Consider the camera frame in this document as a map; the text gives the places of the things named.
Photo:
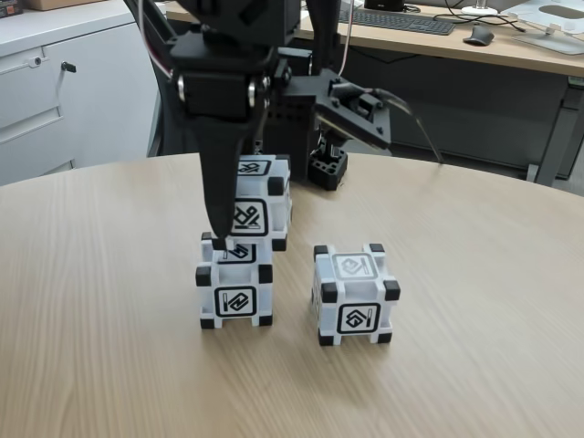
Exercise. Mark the white cube underlined glyph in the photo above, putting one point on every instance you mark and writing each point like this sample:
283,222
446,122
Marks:
269,214

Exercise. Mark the white cube spiral diamond glyph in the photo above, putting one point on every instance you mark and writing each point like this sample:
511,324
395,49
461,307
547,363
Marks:
351,292

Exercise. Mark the black mesh office chair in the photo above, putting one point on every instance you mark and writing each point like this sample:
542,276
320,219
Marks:
169,128

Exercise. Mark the white cube zigzag glyph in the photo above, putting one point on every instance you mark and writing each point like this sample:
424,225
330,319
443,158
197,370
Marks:
235,278

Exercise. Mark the white paper sheet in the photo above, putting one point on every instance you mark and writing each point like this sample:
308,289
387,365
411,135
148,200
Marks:
306,20

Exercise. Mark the grey round seat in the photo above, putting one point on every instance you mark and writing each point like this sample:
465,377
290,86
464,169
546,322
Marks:
374,153

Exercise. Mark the white drawer cabinet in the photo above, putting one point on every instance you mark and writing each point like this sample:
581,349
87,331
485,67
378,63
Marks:
91,114

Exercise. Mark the black cabinet key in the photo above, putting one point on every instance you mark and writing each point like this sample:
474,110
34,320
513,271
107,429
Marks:
69,67

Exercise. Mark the wooden office desk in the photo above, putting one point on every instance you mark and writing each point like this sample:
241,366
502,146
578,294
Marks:
410,43

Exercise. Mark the black monitor base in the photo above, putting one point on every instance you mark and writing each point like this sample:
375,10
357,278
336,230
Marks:
385,4

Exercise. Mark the dark computer keyboard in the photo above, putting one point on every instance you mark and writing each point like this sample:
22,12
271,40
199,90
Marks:
401,23

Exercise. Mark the brown cardboard box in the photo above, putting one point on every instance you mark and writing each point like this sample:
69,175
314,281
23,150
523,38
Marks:
50,3

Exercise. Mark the dark printed box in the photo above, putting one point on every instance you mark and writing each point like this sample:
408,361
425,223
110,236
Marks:
9,7

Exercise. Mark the dark computer mouse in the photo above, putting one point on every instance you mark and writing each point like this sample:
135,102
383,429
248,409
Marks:
479,36

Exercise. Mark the white round lamp base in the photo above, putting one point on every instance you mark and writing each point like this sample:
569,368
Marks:
479,10

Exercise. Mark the silver laptop stand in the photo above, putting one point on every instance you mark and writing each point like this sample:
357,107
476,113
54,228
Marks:
556,38

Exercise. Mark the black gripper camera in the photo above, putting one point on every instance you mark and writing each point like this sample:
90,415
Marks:
356,109

